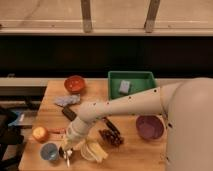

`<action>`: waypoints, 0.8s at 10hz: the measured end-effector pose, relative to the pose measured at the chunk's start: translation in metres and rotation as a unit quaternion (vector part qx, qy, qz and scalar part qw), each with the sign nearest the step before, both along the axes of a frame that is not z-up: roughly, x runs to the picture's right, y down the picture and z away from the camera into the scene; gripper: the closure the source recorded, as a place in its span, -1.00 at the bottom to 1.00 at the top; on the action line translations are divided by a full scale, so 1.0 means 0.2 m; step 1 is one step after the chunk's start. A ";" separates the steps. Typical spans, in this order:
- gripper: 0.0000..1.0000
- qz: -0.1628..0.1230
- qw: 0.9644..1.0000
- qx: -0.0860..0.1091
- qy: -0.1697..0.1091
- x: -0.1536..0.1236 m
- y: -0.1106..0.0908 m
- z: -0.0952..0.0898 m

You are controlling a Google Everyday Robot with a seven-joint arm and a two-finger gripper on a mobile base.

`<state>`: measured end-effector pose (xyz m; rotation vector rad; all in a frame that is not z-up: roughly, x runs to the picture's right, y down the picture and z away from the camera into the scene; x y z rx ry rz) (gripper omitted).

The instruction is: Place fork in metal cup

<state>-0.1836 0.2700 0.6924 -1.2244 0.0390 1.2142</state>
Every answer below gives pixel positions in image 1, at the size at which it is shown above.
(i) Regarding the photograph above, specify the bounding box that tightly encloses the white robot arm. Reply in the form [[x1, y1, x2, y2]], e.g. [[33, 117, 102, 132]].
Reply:
[[61, 78, 213, 171]]

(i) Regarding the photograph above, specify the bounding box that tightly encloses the blue metal cup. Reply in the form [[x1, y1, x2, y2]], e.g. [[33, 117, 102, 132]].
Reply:
[[40, 143, 59, 162]]

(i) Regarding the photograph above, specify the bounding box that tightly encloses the black rectangular block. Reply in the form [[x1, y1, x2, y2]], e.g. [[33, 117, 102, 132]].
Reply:
[[62, 107, 77, 121]]

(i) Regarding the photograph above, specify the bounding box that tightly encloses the grey crumpled cloth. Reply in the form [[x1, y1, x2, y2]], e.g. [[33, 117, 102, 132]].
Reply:
[[54, 94, 80, 107]]

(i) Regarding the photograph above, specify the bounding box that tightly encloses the dark brown grape bunch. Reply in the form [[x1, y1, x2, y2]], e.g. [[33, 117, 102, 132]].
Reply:
[[99, 129, 124, 147]]

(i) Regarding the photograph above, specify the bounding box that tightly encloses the red bowl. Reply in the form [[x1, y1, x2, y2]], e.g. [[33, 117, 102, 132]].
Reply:
[[64, 75, 86, 93]]

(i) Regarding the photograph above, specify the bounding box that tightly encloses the green plastic bin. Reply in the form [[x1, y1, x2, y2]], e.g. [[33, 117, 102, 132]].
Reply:
[[108, 71, 156, 100]]

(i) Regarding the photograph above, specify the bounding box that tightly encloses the purple bowl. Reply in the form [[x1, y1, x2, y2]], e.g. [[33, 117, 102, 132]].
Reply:
[[136, 116, 164, 140]]

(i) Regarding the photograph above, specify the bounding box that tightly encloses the dark handled utensil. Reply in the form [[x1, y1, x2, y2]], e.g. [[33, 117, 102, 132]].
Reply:
[[103, 117, 120, 135]]

